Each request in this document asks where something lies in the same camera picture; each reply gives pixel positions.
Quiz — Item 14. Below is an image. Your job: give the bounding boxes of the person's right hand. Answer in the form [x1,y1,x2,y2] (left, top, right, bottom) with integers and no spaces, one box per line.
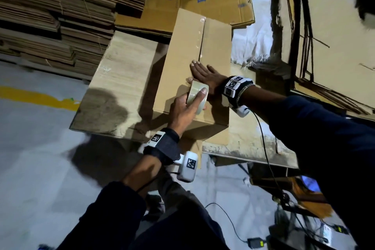
[189,61,228,95]

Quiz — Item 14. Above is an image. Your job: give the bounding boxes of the person's left hand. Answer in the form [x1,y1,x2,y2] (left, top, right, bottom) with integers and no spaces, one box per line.
[168,87,209,138]

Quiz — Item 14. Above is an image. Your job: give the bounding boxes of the clear tape roll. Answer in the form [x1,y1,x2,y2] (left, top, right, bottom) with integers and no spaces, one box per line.
[186,80,210,116]

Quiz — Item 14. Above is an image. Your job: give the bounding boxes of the brown cardboard box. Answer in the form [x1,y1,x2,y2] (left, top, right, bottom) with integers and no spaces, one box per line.
[152,8,233,142]

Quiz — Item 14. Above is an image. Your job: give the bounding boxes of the person's left forearm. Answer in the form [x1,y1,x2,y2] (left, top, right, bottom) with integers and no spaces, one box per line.
[55,153,162,250]

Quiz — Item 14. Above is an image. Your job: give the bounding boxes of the person's right forearm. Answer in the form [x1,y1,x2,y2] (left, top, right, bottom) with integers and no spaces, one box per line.
[243,86,375,250]

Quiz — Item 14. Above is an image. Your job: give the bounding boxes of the person's trouser leg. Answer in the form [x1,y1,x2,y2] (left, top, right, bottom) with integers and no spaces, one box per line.
[132,168,229,250]

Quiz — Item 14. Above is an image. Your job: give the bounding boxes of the pile of brown cartons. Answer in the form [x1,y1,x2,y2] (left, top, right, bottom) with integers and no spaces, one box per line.
[287,0,375,116]

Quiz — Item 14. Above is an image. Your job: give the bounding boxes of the stacks of flat cardboard bundles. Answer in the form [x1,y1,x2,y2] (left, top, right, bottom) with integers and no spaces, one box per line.
[0,0,300,80]

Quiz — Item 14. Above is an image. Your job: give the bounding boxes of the white plastic sack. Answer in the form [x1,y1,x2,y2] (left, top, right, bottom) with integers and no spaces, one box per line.
[231,0,282,66]

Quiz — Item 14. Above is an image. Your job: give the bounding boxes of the plywood work board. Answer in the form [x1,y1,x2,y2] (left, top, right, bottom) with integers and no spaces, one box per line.
[69,30,300,168]

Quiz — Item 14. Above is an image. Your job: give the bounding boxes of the black power adapter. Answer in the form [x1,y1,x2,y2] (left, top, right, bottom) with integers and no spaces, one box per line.
[247,236,266,249]

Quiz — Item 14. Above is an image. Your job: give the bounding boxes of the blue glowing device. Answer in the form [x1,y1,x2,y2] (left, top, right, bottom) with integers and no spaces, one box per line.
[301,177,322,193]

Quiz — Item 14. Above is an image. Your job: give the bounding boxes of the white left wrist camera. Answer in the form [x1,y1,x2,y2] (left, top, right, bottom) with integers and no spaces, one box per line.
[171,151,199,183]

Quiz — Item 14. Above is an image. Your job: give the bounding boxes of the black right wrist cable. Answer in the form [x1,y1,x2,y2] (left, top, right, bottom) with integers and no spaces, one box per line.
[251,109,283,201]

